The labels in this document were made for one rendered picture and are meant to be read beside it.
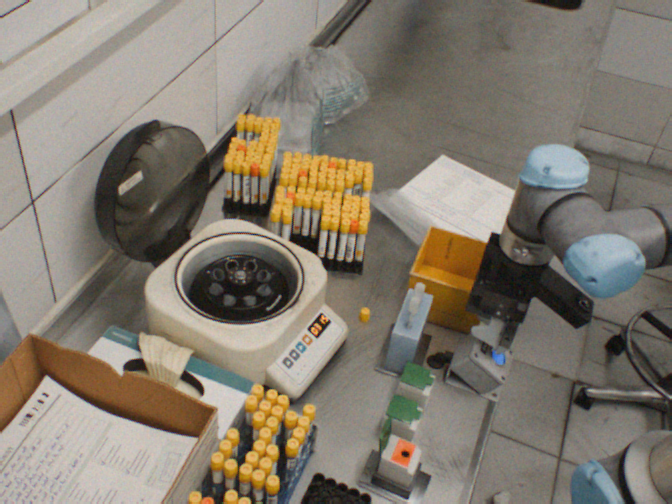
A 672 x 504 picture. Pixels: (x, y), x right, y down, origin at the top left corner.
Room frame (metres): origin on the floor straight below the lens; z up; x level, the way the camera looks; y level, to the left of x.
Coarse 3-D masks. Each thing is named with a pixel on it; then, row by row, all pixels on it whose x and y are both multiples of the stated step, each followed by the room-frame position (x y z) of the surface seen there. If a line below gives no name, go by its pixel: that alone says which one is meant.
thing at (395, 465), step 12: (396, 444) 0.58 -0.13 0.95; (408, 444) 0.58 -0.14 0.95; (384, 456) 0.56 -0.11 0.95; (396, 456) 0.56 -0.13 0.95; (408, 456) 0.57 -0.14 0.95; (420, 456) 0.58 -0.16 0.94; (384, 468) 0.56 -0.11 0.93; (396, 468) 0.55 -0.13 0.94; (408, 468) 0.55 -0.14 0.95; (396, 480) 0.55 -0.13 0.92; (408, 480) 0.55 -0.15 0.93
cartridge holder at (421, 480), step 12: (372, 456) 0.60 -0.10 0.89; (372, 468) 0.58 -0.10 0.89; (420, 468) 0.58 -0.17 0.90; (360, 480) 0.56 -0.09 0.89; (372, 480) 0.56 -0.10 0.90; (384, 480) 0.55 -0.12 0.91; (420, 480) 0.57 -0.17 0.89; (384, 492) 0.55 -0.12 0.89; (396, 492) 0.54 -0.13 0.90; (408, 492) 0.54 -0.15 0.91; (420, 492) 0.55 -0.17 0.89
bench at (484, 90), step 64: (384, 0) 2.10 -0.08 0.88; (448, 0) 2.15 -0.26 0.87; (512, 0) 2.20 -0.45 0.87; (576, 0) 2.52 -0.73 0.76; (384, 64) 1.74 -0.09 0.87; (448, 64) 1.78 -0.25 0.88; (512, 64) 1.81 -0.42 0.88; (576, 64) 1.85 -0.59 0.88; (384, 128) 1.45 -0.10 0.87; (448, 128) 1.48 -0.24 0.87; (512, 128) 1.51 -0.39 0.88; (576, 128) 1.55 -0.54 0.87; (384, 256) 1.03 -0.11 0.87; (64, 320) 0.77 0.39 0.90; (128, 320) 0.80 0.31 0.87; (384, 320) 0.87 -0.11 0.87; (320, 384) 0.72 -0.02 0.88; (384, 384) 0.74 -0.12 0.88; (320, 448) 0.61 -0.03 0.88; (448, 448) 0.64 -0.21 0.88
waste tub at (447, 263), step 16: (432, 240) 1.01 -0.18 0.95; (448, 240) 1.00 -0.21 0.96; (464, 240) 1.00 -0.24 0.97; (432, 256) 1.01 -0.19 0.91; (448, 256) 1.00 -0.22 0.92; (464, 256) 1.00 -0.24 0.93; (480, 256) 0.99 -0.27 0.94; (416, 272) 0.94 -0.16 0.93; (432, 272) 1.00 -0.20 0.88; (448, 272) 1.00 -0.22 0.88; (464, 272) 0.99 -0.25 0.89; (432, 288) 0.88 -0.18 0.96; (448, 288) 0.87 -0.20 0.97; (464, 288) 0.87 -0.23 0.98; (432, 304) 0.88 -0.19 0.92; (448, 304) 0.87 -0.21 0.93; (464, 304) 0.87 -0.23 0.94; (432, 320) 0.88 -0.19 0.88; (448, 320) 0.87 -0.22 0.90; (464, 320) 0.86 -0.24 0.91
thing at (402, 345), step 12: (408, 300) 0.83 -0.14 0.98; (408, 312) 0.80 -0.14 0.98; (420, 312) 0.81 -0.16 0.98; (396, 324) 0.78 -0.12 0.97; (420, 324) 0.78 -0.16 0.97; (396, 336) 0.76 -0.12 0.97; (408, 336) 0.75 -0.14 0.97; (420, 336) 0.79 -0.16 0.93; (384, 348) 0.80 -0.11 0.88; (396, 348) 0.76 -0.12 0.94; (408, 348) 0.75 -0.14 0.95; (420, 348) 0.81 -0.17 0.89; (384, 360) 0.78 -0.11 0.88; (396, 360) 0.76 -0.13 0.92; (408, 360) 0.75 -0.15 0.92; (420, 360) 0.79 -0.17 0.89; (384, 372) 0.76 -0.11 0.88; (396, 372) 0.75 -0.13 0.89
